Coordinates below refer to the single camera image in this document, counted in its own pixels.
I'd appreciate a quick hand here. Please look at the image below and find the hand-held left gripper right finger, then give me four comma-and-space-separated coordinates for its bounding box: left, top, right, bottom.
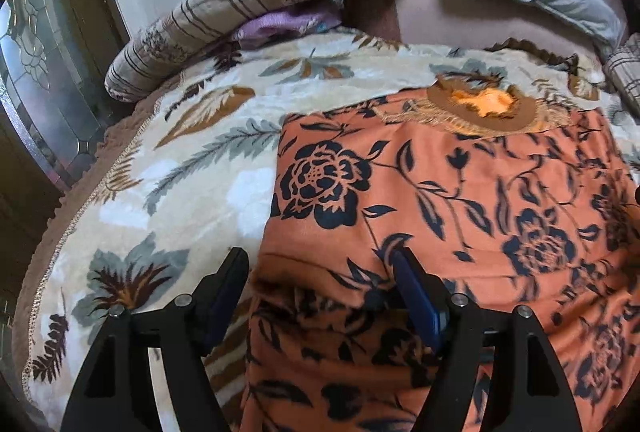
392, 247, 584, 432

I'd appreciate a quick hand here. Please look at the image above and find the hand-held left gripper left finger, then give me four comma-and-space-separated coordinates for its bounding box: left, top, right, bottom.
59, 247, 250, 432

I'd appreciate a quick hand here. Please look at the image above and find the orange floral garment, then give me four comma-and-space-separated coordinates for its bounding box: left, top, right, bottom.
243, 83, 640, 432

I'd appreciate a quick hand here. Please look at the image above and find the cream leaf-print blanket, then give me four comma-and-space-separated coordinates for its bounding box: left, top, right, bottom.
12, 28, 640, 432

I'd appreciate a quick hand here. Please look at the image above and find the purple cloth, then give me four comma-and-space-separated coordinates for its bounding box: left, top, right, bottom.
238, 2, 344, 50

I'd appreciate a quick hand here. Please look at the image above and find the patterned glass door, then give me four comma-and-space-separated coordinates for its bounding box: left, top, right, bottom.
0, 0, 126, 185

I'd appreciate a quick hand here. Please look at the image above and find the brown bedsheet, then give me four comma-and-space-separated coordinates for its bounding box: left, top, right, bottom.
345, 0, 608, 57

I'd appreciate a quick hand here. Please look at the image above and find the checked cloth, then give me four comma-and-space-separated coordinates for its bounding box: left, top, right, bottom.
602, 46, 640, 106

